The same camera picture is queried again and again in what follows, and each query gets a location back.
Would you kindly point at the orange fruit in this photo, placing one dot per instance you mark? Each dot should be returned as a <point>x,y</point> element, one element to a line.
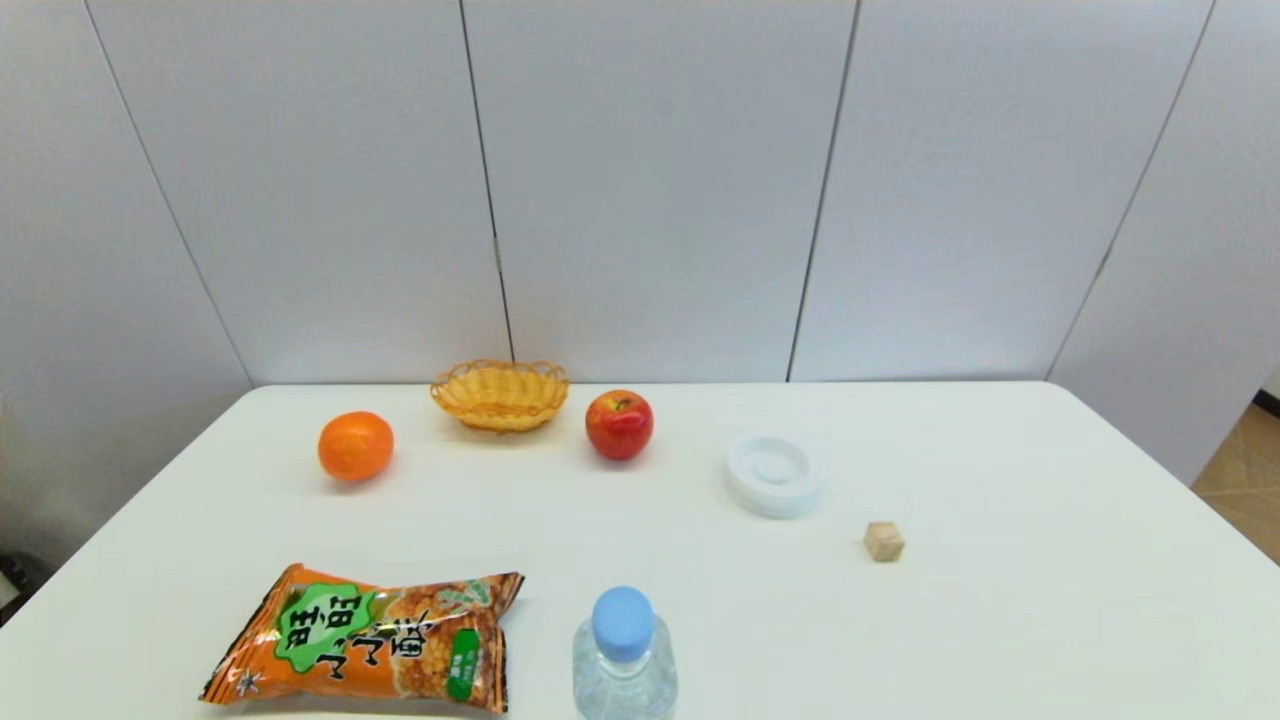
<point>355,446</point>

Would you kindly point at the red apple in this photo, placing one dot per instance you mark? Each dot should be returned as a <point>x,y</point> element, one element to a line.
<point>619,426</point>

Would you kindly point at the yellow wicker basket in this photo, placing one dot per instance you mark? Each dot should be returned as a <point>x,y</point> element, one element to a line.
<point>500,396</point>

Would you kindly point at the white round plastic dish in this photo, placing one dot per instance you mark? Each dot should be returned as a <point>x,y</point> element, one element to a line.
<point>773,476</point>

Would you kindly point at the clear bottle with blue cap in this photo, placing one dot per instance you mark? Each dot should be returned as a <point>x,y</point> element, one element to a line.
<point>625,660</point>

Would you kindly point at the small wooden cube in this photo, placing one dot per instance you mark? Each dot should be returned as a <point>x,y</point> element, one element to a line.
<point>884,542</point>

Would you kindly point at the orange snack bag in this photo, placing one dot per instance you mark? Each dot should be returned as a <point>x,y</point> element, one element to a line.
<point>370,640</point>

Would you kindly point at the black object on floor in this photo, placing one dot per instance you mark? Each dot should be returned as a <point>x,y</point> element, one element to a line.
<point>14,585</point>

